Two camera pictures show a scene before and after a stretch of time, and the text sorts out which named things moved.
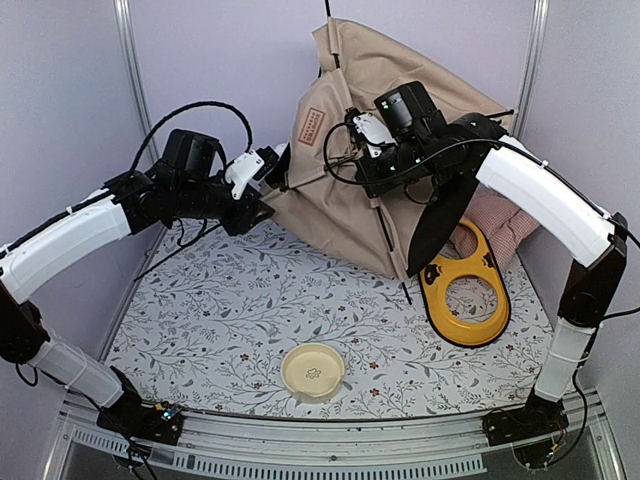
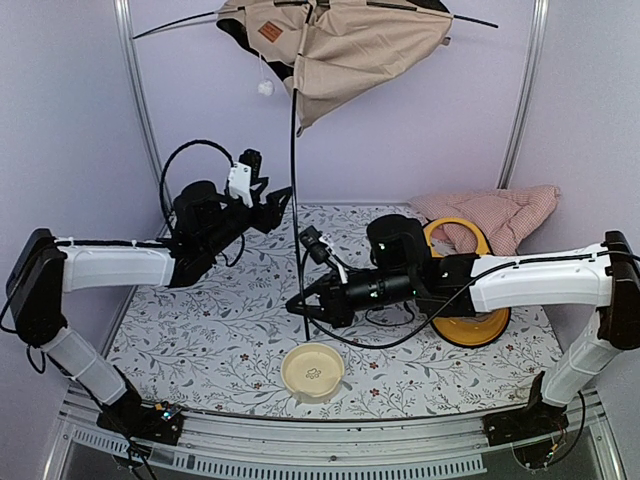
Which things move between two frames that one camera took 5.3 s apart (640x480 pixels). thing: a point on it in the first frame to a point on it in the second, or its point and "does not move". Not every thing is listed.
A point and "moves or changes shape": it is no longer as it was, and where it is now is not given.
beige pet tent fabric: (356, 64) to (348, 50)
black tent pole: (329, 15) to (293, 157)
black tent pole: (390, 246) moves or changes shape
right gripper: (366, 172) to (334, 307)
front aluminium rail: (260, 448) does not move
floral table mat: (213, 307) does not move
